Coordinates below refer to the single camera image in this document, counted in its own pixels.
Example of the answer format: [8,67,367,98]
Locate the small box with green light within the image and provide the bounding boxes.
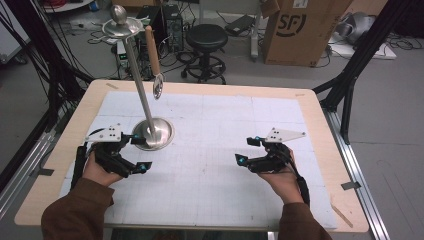
[116,41,130,68]

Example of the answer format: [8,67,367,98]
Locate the black wrist strap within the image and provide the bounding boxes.
[70,144,89,191]
[294,174,311,208]

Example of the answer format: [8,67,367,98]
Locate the black metal frame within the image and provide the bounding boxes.
[313,0,424,145]
[0,0,95,129]

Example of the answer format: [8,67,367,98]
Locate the flat black device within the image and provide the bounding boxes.
[224,14,256,36]

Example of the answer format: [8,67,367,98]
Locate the aluminium rail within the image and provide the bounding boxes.
[0,129,58,218]
[322,108,391,240]

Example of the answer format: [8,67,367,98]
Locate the large cardboard box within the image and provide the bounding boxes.
[261,0,354,68]

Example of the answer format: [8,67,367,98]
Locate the metal strainer with wooden handle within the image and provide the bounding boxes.
[144,25,165,101]

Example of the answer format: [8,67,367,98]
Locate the black computer tower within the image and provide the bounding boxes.
[162,3,185,53]
[135,4,167,63]

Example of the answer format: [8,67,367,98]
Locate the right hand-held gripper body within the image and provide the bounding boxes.
[247,127,307,175]

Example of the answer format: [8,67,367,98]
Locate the black round stool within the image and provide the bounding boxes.
[180,23,229,85]

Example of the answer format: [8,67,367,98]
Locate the white stand pole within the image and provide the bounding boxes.
[249,0,265,63]

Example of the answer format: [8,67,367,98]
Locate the grey rounded device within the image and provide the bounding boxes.
[334,12,377,45]

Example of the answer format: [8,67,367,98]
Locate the white grid mat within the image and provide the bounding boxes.
[54,90,338,231]

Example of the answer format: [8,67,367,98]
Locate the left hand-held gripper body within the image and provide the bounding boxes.
[84,123,135,178]

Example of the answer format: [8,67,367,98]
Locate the thin wooden stick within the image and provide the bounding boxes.
[330,203,354,229]

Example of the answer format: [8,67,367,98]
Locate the person's right hand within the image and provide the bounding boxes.
[258,148,305,205]

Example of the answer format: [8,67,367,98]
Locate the person's left hand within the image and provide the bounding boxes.
[81,143,125,188]

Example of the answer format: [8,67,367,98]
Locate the tall metal stand rack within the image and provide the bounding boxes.
[102,4,175,151]

